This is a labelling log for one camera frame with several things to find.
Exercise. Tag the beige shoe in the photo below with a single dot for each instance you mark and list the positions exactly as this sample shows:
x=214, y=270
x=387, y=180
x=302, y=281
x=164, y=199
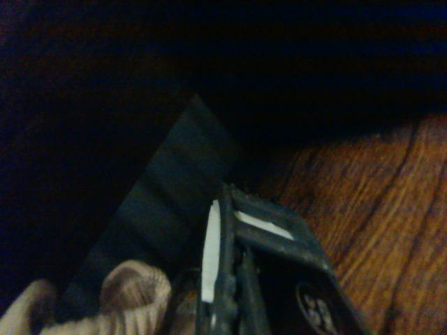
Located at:
x=132, y=300

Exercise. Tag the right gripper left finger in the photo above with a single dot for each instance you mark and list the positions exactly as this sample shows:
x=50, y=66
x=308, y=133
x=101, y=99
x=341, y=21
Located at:
x=223, y=272

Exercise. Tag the brown shoe rack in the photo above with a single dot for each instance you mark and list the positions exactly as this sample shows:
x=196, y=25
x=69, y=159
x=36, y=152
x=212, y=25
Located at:
x=384, y=195

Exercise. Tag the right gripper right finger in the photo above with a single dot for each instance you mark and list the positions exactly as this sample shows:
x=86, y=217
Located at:
x=286, y=240

